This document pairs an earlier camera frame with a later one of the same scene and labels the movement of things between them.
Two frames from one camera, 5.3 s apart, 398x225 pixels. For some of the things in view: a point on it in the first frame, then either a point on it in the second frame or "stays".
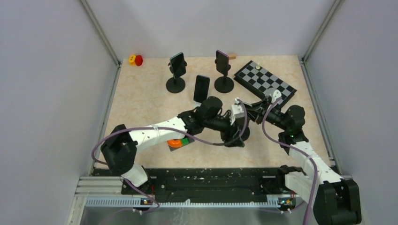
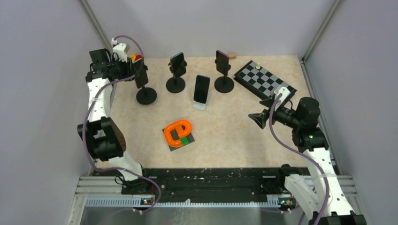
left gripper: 233,138 -> 128,66
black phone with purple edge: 222,62 stays
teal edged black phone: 178,64 stays
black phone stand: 175,86 stays
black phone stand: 246,134 -> 146,95
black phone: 202,87 stays
